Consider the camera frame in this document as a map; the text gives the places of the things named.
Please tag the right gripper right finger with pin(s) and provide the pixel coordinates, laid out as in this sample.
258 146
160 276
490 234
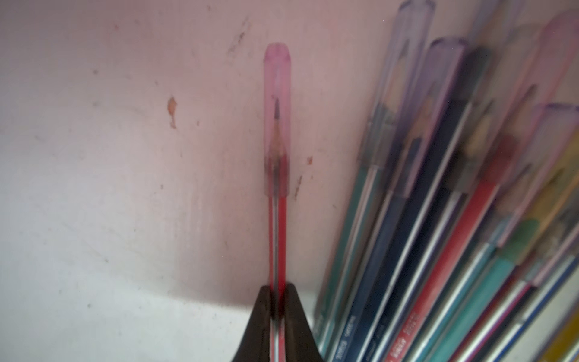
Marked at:
300 346

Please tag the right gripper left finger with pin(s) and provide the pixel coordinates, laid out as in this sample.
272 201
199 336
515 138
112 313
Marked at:
255 343

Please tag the red pencil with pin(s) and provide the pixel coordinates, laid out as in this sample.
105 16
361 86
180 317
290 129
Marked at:
277 234

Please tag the pink transparent pencil cap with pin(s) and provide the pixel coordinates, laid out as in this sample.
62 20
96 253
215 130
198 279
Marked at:
277 110

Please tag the bundle of coloured pencils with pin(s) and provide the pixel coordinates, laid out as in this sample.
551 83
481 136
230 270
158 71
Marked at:
425 148

